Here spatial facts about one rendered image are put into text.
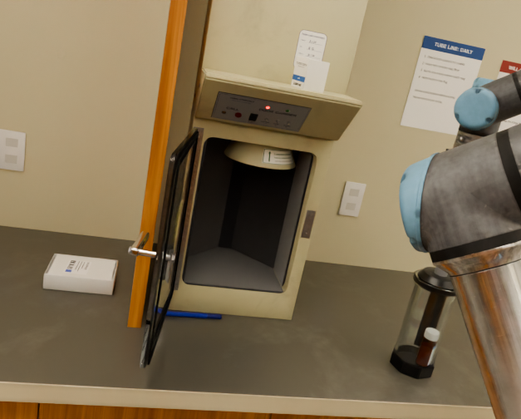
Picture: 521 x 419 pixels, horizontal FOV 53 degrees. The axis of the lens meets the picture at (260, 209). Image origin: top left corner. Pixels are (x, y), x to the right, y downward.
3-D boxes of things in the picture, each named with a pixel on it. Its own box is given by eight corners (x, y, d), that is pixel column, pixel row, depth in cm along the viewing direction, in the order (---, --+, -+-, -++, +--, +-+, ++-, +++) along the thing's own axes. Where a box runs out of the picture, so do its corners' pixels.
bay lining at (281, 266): (179, 241, 146) (199, 116, 136) (267, 252, 152) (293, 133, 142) (181, 282, 124) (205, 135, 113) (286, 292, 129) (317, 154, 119)
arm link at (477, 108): (508, 71, 89) (514, 73, 99) (444, 97, 95) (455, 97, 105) (524, 113, 89) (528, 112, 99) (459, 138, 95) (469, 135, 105)
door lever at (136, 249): (167, 244, 99) (169, 232, 99) (157, 265, 90) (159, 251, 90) (139, 239, 99) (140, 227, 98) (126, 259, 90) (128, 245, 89)
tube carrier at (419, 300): (415, 347, 129) (439, 268, 123) (444, 373, 120) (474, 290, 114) (380, 349, 124) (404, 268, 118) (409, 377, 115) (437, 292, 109)
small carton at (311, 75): (290, 86, 108) (297, 56, 107) (310, 89, 111) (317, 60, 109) (302, 89, 104) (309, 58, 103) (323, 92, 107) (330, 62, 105)
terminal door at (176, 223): (171, 294, 122) (199, 126, 110) (143, 372, 93) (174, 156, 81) (168, 293, 122) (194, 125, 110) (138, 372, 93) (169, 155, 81)
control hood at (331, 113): (193, 115, 111) (200, 66, 108) (336, 139, 118) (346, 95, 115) (196, 125, 100) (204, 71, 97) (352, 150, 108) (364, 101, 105)
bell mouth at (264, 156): (220, 145, 133) (223, 124, 132) (286, 155, 137) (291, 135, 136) (228, 162, 117) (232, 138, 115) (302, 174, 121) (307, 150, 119)
